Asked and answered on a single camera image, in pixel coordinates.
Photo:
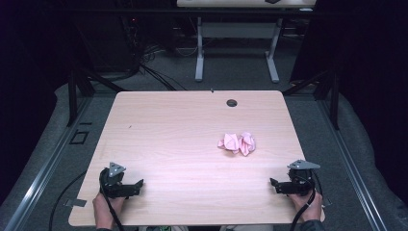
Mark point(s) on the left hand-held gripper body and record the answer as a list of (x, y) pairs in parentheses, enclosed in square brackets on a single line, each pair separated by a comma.
[(112, 179)]

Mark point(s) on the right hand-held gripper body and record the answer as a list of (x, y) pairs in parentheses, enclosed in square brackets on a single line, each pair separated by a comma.
[(300, 179)]

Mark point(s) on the person's right hand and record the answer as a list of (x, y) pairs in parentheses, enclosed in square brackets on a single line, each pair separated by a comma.
[(306, 205)]

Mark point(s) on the person's left hand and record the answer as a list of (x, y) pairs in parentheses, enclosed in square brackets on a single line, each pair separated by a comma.
[(104, 210)]

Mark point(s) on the grey tape piece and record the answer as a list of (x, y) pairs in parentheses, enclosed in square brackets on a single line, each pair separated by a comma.
[(75, 202)]

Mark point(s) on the crumpled pink cloth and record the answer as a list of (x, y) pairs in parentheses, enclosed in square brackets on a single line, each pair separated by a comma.
[(238, 143)]

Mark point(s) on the white desk with metal legs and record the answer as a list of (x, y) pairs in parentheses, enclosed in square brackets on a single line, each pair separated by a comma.
[(237, 30)]

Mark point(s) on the aluminium floor rail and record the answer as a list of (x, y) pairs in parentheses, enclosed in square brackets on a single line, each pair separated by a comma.
[(352, 173), (45, 173)]

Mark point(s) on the black metal frame stand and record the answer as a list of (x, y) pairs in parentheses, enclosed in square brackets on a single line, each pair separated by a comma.
[(330, 93), (77, 93)]

